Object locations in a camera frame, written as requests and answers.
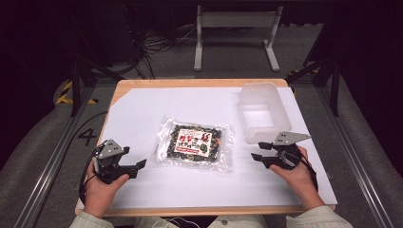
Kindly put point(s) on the person's light jacket torso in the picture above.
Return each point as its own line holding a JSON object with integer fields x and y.
{"x": 228, "y": 222}

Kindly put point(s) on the person's left hand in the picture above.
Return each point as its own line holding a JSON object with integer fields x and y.
{"x": 101, "y": 193}

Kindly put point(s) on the black metal frame stand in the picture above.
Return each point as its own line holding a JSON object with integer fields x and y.
{"x": 76, "y": 82}
{"x": 334, "y": 82}

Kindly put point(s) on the yellow black hazard tape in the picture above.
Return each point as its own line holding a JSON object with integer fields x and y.
{"x": 66, "y": 95}

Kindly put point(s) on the white metal stand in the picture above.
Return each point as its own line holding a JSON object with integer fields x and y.
{"x": 237, "y": 19}

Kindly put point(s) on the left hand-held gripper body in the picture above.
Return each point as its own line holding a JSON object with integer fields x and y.
{"x": 107, "y": 158}

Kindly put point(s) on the aluminium floor rail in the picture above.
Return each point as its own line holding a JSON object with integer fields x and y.
{"x": 47, "y": 177}
{"x": 355, "y": 152}

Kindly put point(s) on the translucent plastic container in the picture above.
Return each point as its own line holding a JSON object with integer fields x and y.
{"x": 263, "y": 114}

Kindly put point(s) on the person's right hand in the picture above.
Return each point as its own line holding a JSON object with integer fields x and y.
{"x": 299, "y": 183}

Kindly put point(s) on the white paper sheet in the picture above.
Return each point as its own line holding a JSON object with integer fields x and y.
{"x": 196, "y": 193}

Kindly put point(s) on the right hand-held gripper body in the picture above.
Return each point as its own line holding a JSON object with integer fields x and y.
{"x": 286, "y": 152}

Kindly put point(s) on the clear printed snack packet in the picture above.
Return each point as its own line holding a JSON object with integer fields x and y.
{"x": 195, "y": 144}

